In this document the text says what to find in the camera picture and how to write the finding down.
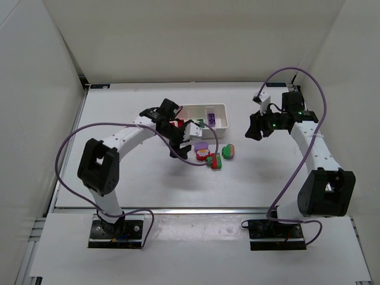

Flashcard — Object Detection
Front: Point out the green lego plate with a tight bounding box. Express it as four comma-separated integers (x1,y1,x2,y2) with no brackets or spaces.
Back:
195,119,205,128

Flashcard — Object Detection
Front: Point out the purple lego plate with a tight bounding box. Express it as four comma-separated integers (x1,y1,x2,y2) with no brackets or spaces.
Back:
207,113,216,127

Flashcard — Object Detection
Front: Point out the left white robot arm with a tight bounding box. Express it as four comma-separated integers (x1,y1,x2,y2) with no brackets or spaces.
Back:
77,99,202,238

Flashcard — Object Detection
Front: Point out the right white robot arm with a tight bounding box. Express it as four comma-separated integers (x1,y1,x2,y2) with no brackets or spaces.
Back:
245,91,356,224

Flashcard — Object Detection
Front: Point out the purple rounded lego brick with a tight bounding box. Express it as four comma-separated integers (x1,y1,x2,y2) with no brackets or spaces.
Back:
194,141,208,152

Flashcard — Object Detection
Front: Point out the red flower lego brick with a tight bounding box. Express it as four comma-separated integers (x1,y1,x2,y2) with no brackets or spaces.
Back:
195,148,211,162

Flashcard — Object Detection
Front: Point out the white divided plastic container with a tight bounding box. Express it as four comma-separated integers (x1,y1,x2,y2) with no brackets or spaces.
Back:
177,103,229,140

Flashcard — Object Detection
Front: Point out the green red lego stack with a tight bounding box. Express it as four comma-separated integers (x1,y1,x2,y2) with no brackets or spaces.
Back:
206,153,222,170

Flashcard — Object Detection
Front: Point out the green purple round lego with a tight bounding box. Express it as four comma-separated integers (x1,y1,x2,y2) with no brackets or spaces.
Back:
221,144,235,160

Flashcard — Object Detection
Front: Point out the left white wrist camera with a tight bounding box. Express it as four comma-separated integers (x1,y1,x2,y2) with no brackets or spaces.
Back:
184,122,202,141

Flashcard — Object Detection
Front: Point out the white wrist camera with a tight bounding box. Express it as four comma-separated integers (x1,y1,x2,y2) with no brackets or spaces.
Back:
184,122,202,141
253,91,271,116

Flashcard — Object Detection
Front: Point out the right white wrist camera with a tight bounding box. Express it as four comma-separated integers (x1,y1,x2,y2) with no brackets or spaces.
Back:
253,91,271,116

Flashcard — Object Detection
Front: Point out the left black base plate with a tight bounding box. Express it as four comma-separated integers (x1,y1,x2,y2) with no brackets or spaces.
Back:
87,215,144,249

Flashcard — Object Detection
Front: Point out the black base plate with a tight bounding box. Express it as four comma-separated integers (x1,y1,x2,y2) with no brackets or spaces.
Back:
240,219,306,251
87,215,144,249

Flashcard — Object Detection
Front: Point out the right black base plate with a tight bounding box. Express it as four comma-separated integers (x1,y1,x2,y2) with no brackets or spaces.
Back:
240,219,306,251

